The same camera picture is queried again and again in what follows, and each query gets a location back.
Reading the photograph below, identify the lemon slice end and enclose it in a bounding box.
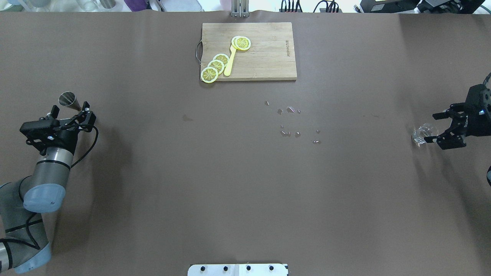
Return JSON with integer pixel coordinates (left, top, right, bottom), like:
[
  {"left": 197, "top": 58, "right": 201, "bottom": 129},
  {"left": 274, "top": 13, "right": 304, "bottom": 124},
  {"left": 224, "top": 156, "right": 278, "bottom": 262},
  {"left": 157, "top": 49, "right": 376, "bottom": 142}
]
[{"left": 200, "top": 66, "right": 219, "bottom": 84}]

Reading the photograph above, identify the lemon slice near spoon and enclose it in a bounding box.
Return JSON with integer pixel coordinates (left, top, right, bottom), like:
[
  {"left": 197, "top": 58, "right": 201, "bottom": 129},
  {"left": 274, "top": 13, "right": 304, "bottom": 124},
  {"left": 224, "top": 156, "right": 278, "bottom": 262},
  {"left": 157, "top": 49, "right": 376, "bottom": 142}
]
[{"left": 213, "top": 53, "right": 229, "bottom": 65}]

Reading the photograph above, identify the white pedestal column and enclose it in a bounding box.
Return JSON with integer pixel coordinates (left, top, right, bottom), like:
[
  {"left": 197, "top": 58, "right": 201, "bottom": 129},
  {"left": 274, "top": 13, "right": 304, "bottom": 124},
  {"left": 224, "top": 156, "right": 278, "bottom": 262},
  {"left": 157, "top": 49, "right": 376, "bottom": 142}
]
[{"left": 187, "top": 263, "right": 289, "bottom": 276}]

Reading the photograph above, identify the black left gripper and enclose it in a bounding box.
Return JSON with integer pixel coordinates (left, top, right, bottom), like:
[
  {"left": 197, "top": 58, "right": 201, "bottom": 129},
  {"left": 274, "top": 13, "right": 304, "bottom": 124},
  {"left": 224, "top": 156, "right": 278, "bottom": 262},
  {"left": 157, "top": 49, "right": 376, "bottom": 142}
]
[{"left": 39, "top": 101, "right": 96, "bottom": 154}]

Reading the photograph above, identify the yellow plastic spoon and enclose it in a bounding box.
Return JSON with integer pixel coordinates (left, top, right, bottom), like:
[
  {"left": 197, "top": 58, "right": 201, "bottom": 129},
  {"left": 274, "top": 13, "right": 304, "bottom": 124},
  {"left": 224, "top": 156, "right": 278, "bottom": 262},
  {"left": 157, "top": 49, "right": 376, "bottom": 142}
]
[{"left": 223, "top": 45, "right": 238, "bottom": 77}]

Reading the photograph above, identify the aluminium frame post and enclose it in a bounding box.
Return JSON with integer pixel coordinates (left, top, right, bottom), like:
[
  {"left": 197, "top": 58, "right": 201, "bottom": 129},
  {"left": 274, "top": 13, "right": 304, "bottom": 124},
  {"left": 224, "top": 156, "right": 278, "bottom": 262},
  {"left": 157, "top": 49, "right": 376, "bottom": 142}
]
[{"left": 230, "top": 0, "right": 250, "bottom": 18}]

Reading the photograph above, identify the wooden cutting board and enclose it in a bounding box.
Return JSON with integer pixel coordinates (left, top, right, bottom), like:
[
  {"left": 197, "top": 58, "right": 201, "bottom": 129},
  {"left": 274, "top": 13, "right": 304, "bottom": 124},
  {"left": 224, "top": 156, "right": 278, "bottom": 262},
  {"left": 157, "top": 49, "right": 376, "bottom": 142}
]
[{"left": 201, "top": 22, "right": 297, "bottom": 81}]

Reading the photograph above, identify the lemon slice on spoon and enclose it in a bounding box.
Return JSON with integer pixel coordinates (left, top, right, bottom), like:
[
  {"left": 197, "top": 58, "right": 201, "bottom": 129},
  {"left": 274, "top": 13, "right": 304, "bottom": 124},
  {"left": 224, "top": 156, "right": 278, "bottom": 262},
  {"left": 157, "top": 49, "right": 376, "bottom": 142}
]
[{"left": 231, "top": 36, "right": 252, "bottom": 51}]

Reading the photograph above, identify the clear glass measuring cup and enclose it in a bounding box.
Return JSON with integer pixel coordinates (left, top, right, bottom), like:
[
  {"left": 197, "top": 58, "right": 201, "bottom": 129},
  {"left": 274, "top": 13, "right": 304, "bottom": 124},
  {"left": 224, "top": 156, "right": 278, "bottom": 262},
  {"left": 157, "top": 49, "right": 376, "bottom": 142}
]
[{"left": 411, "top": 123, "right": 440, "bottom": 147}]

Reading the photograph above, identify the purple cloth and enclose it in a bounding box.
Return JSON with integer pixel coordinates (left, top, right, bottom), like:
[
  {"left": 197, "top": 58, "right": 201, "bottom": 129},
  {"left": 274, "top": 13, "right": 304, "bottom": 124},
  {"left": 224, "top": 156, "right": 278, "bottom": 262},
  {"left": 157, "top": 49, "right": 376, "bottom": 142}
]
[{"left": 124, "top": 0, "right": 152, "bottom": 12}]

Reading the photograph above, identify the lemon slice middle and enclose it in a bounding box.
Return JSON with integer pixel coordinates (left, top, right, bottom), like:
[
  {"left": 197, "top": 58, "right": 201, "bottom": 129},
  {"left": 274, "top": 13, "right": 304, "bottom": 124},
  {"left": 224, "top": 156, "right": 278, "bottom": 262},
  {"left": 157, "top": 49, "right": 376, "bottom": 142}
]
[{"left": 208, "top": 59, "right": 226, "bottom": 75}]

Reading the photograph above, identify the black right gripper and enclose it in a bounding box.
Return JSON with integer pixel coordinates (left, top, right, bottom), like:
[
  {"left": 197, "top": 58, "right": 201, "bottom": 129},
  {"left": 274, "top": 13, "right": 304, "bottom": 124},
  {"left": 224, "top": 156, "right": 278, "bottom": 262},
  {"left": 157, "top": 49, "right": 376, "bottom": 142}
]
[{"left": 424, "top": 85, "right": 490, "bottom": 150}]

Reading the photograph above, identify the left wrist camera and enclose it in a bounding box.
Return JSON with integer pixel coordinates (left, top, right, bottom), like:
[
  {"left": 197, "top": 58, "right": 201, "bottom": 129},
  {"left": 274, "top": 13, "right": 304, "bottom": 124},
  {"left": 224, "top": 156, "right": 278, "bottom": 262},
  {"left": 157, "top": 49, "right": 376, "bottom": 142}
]
[{"left": 20, "top": 117, "right": 60, "bottom": 146}]

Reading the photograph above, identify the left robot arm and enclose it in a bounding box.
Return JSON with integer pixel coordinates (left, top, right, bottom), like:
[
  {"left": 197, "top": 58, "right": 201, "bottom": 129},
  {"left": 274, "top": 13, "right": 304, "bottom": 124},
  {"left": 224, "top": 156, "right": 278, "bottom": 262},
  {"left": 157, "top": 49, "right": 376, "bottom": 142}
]
[{"left": 0, "top": 102, "right": 96, "bottom": 274}]

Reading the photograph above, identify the steel jigger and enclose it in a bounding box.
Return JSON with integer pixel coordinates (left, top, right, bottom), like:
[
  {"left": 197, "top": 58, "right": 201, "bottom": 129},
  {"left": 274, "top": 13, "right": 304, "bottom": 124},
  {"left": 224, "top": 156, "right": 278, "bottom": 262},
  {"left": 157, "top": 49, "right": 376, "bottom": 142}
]
[{"left": 58, "top": 91, "right": 82, "bottom": 112}]

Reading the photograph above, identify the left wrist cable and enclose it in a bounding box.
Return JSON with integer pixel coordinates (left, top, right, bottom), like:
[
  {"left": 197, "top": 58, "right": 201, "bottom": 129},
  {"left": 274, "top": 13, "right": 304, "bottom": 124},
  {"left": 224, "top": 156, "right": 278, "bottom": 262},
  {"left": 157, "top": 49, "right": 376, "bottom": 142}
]
[{"left": 70, "top": 125, "right": 99, "bottom": 169}]

